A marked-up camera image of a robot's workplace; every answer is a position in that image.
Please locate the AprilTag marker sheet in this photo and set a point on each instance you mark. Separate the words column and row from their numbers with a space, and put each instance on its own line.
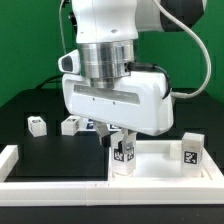
column 87, row 125

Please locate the white U-shaped obstacle fence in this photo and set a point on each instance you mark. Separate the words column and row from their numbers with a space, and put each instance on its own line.
column 113, row 191

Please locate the white square tabletop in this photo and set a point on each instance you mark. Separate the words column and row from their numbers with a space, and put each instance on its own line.
column 162, row 160

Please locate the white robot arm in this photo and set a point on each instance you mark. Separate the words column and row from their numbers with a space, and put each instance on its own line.
column 104, row 81

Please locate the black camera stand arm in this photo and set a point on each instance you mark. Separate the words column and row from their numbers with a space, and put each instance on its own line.
column 72, row 19

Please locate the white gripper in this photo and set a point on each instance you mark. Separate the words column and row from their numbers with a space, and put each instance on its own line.
column 140, row 102

